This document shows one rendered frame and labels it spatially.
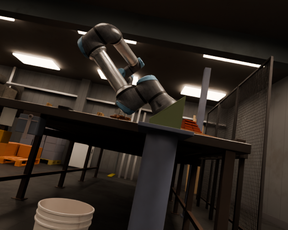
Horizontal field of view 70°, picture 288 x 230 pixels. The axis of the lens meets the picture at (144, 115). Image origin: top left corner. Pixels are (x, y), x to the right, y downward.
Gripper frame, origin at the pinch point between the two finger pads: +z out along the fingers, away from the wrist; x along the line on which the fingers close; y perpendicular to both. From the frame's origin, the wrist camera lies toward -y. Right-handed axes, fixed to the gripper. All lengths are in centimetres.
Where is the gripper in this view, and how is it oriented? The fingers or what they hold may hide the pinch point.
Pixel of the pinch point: (122, 117)
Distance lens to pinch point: 158.7
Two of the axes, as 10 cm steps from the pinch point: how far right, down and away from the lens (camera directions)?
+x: 5.3, -0.7, -8.5
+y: -8.3, -2.7, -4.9
